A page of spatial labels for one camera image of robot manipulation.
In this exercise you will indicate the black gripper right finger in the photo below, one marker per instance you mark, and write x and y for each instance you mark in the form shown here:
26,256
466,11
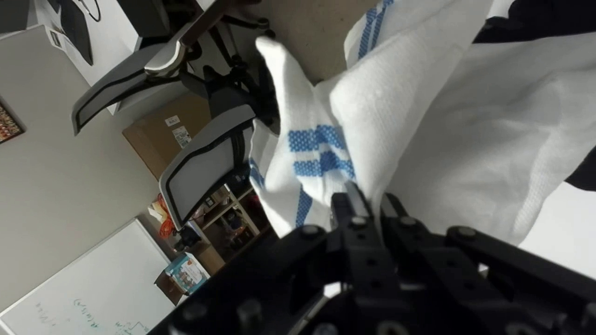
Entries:
471,273

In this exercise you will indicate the whiteboard with green writing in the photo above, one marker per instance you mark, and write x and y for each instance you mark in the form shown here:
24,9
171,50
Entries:
93,292

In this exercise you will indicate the cardboard box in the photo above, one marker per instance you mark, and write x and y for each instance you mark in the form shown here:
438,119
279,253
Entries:
158,133

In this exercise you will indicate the wooden shelf unit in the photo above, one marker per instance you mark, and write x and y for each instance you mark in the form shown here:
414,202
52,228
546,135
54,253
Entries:
225,225

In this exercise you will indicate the red wall poster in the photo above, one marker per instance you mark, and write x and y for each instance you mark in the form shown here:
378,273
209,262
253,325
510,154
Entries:
8,124

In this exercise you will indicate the white blue-striped tea towel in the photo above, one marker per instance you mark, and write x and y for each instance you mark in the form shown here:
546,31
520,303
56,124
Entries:
447,124

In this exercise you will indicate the blue picture box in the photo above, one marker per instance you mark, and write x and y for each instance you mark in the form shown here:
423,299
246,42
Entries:
185,273

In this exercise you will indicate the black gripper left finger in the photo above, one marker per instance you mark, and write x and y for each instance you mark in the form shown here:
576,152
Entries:
347,267

